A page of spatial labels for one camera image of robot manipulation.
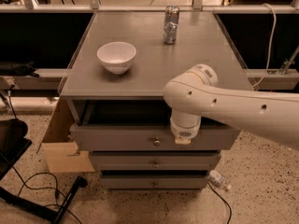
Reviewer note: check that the white ceramic bowl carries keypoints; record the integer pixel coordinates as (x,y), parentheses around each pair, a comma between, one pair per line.
(117,57)

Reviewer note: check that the cardboard box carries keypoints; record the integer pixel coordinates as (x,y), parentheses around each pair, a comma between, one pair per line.
(61,151)

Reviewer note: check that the black cloth on rail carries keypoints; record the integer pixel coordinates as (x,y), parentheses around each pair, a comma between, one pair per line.
(16,69)

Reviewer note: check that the grey top drawer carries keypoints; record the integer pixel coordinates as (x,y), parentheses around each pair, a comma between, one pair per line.
(150,138)

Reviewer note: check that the grey drawer cabinet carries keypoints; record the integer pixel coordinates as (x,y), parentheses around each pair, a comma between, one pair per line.
(97,97)

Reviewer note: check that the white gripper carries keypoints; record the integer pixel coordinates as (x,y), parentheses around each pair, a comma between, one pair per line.
(185,131)

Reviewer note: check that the grey bottom drawer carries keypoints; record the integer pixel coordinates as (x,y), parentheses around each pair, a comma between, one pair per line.
(154,182)

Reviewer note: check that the grey drawer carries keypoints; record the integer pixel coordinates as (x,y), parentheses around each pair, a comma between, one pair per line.
(154,160)
(154,182)
(150,138)

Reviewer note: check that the grey middle drawer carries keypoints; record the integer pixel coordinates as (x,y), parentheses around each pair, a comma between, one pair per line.
(154,160)

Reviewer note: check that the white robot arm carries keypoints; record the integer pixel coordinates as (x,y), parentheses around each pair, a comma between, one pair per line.
(194,95)

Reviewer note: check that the silver soda can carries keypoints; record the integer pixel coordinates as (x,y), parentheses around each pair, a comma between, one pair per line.
(171,17)

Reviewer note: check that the clear plastic bottle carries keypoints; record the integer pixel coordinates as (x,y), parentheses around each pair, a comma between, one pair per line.
(219,180)

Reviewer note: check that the black stand base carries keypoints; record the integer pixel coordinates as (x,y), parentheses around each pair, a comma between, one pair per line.
(13,145)

